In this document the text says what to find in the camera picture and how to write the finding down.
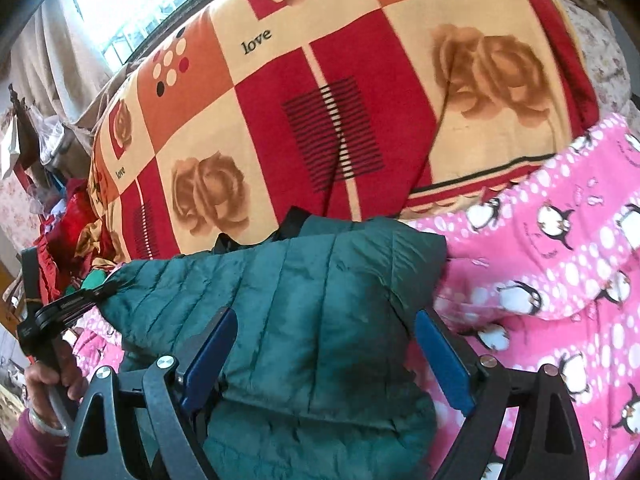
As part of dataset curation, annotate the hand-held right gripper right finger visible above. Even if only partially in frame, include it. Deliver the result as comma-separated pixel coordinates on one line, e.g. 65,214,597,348
415,308,592,480

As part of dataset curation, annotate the rose print checked blanket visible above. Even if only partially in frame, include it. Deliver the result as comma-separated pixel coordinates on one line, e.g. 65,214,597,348
86,0,601,267

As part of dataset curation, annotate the red cloth pile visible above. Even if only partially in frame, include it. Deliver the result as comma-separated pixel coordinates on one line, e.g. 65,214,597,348
32,177,128,306

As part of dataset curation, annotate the floral beige pillow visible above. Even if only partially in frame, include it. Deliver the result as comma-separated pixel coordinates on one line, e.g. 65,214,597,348
562,0,637,113

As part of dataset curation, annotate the teal quilted puffer jacket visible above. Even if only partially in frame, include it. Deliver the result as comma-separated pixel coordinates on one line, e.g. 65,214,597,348
100,206,448,480

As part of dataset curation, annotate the clear plastic bag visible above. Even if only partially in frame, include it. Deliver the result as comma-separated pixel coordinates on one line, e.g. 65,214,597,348
27,110,68,166

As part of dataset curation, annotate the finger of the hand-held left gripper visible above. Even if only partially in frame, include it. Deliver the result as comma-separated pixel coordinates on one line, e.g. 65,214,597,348
35,280,121,323

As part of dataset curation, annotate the pink penguin print blanket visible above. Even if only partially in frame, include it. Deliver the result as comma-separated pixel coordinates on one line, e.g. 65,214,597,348
70,110,640,480

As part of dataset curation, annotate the silver bangle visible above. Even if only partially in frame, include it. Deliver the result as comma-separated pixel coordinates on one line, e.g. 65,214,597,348
27,407,70,438

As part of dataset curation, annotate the person's left forearm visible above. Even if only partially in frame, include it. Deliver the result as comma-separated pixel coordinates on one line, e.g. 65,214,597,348
0,410,71,480

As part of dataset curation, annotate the green cloth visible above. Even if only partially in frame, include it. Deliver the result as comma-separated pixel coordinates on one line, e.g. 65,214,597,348
67,267,121,293

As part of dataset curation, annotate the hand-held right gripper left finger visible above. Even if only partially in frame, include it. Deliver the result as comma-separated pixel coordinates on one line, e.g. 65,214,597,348
60,306,239,480

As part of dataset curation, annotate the person's left hand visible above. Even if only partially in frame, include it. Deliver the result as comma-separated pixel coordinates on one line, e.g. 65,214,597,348
24,342,90,431

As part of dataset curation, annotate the beige curtain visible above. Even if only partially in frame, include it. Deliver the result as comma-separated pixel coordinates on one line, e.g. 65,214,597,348
7,0,131,128

